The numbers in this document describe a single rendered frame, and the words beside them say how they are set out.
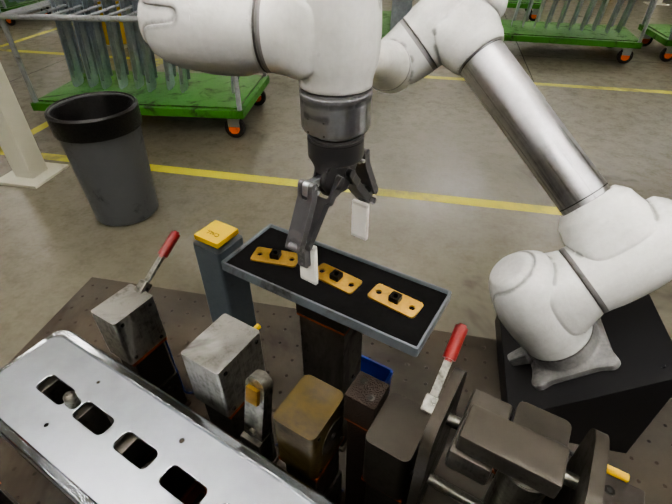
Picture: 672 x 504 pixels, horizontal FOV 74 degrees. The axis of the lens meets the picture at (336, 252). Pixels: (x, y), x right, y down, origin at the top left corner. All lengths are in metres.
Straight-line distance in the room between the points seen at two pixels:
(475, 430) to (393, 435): 0.14
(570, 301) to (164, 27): 0.82
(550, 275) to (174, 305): 1.03
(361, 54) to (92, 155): 2.52
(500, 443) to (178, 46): 0.57
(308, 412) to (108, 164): 2.46
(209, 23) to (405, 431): 0.56
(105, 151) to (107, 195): 0.30
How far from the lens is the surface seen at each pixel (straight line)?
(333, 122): 0.55
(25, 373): 0.98
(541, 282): 0.95
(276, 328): 1.30
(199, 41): 0.57
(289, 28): 0.52
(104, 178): 3.01
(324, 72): 0.53
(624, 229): 0.98
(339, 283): 0.73
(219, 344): 0.73
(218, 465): 0.75
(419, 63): 1.05
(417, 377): 1.20
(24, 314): 2.79
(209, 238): 0.86
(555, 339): 1.02
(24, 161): 4.03
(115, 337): 0.93
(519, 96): 1.01
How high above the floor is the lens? 1.65
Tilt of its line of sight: 38 degrees down
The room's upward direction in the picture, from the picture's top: straight up
